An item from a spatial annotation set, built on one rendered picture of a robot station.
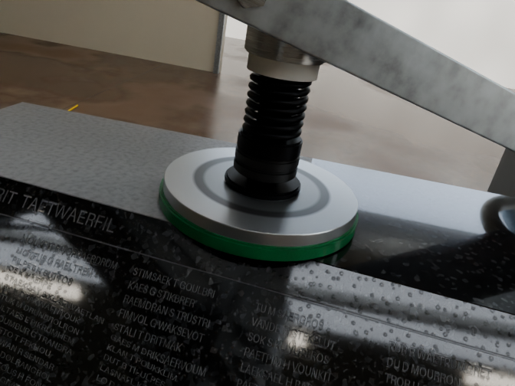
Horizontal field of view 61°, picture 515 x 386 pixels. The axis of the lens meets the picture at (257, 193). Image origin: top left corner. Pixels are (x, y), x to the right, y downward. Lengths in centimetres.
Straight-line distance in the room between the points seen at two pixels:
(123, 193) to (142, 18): 520
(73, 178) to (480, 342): 43
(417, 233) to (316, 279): 16
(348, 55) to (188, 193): 20
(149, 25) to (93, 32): 71
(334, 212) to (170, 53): 518
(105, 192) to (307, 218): 21
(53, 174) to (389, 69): 37
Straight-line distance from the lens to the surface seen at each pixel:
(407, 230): 52
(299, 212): 44
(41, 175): 53
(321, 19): 39
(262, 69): 42
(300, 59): 41
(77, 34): 602
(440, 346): 43
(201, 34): 544
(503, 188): 178
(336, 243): 43
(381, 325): 42
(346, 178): 62
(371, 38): 41
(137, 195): 49
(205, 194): 44
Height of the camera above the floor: 105
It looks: 25 degrees down
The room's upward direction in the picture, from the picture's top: 10 degrees clockwise
